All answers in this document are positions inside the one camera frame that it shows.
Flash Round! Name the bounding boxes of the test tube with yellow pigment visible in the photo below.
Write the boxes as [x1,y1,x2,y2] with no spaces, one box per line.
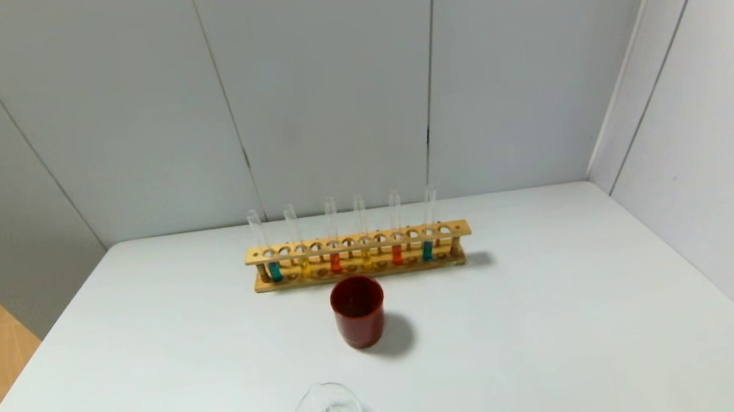
[352,194,374,271]
[282,202,314,280]

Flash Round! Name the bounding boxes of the test tube with blue pigment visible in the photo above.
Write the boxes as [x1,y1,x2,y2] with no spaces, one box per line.
[414,185,445,263]
[246,207,284,286]

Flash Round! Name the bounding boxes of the test tube with orange pigment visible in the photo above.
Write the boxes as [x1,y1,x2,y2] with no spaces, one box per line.
[385,189,408,267]
[322,196,345,276]

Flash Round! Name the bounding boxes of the wooden test tube rack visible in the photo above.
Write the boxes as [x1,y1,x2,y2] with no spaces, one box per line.
[243,219,477,295]

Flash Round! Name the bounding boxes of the dark red plastic cup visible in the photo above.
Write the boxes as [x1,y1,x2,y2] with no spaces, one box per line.
[328,273,390,352]

